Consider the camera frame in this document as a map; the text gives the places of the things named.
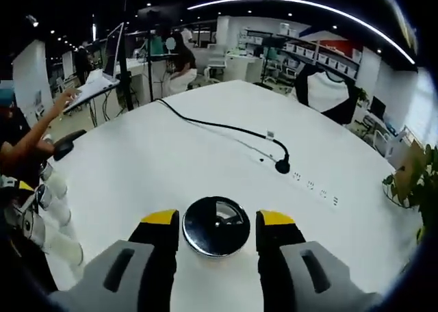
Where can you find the person's dark clothing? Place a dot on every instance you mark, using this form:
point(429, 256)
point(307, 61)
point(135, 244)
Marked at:
point(20, 267)

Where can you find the white office chair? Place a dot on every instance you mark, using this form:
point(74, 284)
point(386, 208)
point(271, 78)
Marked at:
point(217, 64)

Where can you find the open silver laptop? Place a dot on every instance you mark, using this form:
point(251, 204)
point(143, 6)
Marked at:
point(111, 55)

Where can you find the chair with black-white shirt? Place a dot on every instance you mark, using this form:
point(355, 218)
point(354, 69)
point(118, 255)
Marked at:
point(326, 89)

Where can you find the tall seasoning bottle beige powder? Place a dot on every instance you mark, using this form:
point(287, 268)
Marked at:
point(68, 248)

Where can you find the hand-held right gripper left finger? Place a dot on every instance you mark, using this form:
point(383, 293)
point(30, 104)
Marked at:
point(113, 277)

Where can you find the tall seasoning bottle brown powder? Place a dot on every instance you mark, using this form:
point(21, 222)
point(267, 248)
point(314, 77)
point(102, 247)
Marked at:
point(205, 230)

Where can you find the small glass seasoning bottle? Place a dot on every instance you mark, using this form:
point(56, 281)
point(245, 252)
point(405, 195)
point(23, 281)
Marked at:
point(58, 187)
point(56, 209)

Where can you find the shelf with white bins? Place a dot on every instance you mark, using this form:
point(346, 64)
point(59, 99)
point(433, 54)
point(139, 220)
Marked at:
point(321, 57)

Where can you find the brown cardboard box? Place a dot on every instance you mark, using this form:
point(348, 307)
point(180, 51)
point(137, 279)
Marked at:
point(409, 158)

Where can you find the black monitor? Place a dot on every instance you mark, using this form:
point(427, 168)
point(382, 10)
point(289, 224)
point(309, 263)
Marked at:
point(378, 106)

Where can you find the round white desk fan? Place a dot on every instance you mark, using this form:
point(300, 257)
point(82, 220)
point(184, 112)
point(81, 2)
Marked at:
point(170, 43)

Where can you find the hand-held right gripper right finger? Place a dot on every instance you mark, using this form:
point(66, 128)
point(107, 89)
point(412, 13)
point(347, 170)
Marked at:
point(301, 277)

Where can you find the potted green plant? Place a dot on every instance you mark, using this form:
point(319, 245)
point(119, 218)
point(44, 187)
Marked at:
point(421, 182)

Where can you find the white standing desk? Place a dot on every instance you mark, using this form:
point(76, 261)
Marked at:
point(127, 93)

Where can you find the black stand pole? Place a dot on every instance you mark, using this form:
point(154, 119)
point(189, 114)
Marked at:
point(150, 72)

